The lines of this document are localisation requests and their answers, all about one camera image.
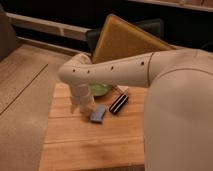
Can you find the black striped rectangular box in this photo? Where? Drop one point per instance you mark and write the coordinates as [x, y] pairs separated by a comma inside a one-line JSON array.
[[118, 103]]

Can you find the green ceramic bowl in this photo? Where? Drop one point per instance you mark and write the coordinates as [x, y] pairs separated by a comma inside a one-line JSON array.
[[99, 90]]

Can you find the yellow cushion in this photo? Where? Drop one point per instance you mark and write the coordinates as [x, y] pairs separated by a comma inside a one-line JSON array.
[[120, 39]]

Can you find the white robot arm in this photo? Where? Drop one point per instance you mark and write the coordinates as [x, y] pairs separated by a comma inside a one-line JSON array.
[[178, 110]]

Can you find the blue sponge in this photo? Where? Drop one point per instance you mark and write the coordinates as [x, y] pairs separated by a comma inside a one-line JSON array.
[[98, 114]]

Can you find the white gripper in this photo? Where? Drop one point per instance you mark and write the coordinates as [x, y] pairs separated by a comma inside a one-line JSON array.
[[81, 99]]

